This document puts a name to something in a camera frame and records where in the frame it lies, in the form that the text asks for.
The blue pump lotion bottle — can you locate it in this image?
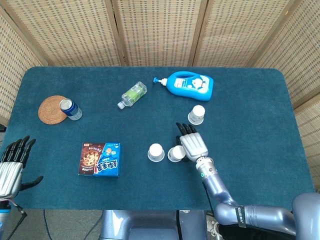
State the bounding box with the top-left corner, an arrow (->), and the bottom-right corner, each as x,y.
153,71 -> 215,102

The black torso cable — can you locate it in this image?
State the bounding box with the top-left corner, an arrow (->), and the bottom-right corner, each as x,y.
175,209 -> 181,240

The blue chocolate cookie box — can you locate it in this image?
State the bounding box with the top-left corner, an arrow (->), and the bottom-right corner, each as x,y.
77,142 -> 121,178

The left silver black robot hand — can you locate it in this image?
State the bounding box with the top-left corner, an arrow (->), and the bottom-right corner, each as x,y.
0,135 -> 44,200

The white blue-flower paper cup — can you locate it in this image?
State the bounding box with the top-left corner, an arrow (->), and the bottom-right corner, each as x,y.
187,105 -> 206,125
167,145 -> 187,163
147,143 -> 165,163

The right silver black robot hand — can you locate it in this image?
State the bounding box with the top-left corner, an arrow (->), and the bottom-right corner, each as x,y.
175,122 -> 210,162

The woven rattan screen panel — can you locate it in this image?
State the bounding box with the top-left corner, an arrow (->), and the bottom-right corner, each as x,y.
4,0 -> 126,67
111,0 -> 210,67
249,0 -> 320,192
0,6 -> 49,127
193,0 -> 299,68

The grey-blue robot torso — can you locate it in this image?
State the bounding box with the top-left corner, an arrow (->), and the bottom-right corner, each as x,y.
99,209 -> 208,240

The black strap on arm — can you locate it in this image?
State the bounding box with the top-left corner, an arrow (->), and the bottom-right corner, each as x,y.
234,205 -> 247,228

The round woven rattan coaster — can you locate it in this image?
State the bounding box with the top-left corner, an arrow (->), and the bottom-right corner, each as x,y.
37,95 -> 69,125

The clear green-label water bottle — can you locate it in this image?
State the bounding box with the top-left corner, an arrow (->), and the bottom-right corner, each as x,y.
117,81 -> 148,110

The blue and silver drink can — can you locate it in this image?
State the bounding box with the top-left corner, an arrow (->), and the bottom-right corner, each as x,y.
59,98 -> 83,121

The black cable with plug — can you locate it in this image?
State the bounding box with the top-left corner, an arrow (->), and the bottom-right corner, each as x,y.
9,199 -> 28,240

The blue floor cable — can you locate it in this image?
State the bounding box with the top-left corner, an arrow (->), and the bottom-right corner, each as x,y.
42,209 -> 52,240

